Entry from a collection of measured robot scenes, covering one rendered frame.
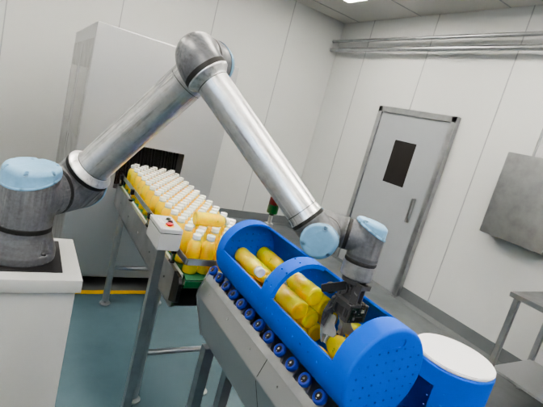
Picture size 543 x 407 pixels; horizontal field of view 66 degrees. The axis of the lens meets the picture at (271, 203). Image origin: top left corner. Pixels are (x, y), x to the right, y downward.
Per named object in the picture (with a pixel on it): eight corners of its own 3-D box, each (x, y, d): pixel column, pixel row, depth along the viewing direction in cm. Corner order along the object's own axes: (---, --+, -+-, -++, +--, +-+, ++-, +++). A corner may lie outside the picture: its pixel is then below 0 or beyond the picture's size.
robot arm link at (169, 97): (22, 184, 129) (198, 16, 108) (62, 178, 145) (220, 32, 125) (51, 224, 128) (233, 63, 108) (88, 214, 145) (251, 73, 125)
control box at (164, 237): (156, 250, 180) (161, 228, 178) (145, 233, 197) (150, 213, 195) (178, 251, 185) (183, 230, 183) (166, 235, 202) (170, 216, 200)
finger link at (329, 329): (324, 349, 115) (339, 320, 115) (312, 337, 120) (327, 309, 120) (331, 351, 117) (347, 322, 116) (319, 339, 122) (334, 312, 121)
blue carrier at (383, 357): (332, 434, 107) (356, 337, 100) (211, 281, 179) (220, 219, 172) (410, 409, 121) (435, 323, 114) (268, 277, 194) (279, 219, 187)
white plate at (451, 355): (454, 333, 166) (453, 337, 166) (400, 331, 155) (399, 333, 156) (514, 379, 141) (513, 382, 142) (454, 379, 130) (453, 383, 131)
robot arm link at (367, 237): (355, 211, 120) (389, 223, 118) (343, 252, 122) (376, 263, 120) (355, 217, 111) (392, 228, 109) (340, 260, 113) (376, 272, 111)
